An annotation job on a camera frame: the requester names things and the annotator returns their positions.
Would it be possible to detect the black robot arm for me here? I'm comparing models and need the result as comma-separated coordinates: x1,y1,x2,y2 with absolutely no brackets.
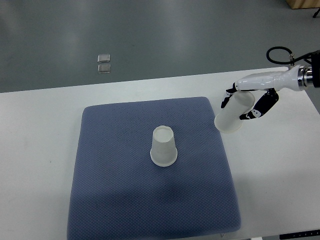
305,50,320,88

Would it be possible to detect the black tripod foot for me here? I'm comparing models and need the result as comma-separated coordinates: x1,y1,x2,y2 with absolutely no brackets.
312,8,320,18

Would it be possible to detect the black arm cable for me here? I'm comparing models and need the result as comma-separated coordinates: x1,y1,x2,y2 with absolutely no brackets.
265,46,313,66

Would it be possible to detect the upper metal floor plate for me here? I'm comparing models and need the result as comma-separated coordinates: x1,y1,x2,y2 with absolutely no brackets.
97,53,111,63

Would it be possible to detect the lower metal floor plate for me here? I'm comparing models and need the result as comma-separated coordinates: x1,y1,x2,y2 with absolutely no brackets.
97,63,111,74

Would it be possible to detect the metal floor plate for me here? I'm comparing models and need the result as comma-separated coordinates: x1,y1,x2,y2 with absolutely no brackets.
97,63,111,74
97,53,111,63

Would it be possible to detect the wooden box corner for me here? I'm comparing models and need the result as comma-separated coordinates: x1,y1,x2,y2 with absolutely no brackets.
285,0,320,10

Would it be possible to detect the blue quilted cushion mat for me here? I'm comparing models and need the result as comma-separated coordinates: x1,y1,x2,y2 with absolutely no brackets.
67,97,241,240

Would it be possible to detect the white paper cup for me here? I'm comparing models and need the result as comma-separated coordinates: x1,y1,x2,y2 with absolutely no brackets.
214,91,255,133
150,125,178,167

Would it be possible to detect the black table control panel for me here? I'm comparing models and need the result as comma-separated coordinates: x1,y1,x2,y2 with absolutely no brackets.
279,230,320,240

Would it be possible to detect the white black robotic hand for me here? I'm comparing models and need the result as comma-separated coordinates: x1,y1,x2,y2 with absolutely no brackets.
220,65,314,120

